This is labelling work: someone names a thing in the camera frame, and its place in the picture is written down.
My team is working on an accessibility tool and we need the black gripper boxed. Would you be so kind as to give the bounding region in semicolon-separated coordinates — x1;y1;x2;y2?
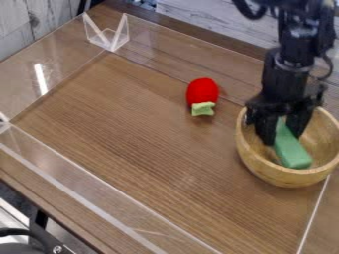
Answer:
245;83;327;146

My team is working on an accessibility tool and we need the green rectangular block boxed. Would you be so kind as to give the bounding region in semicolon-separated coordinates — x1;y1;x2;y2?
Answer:
272;118;312;170

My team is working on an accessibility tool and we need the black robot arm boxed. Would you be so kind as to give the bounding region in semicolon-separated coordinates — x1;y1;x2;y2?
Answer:
247;0;336;146

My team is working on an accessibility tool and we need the light wooden bowl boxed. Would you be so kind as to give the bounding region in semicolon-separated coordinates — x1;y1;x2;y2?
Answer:
235;107;339;189

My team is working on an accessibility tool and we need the red plush strawberry toy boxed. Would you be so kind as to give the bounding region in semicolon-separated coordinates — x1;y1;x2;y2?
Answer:
185;77;220;116

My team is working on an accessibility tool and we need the black table leg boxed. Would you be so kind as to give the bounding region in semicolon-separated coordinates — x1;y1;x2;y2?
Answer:
33;210;49;229

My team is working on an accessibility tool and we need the black cable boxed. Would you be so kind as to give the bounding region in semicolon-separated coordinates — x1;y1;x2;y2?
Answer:
231;0;275;20

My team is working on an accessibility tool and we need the clear acrylic corner bracket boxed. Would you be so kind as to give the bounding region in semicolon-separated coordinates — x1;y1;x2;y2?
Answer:
83;14;129;53

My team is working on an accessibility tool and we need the clear acrylic tray wall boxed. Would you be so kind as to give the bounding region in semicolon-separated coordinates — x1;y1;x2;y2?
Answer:
0;113;221;254

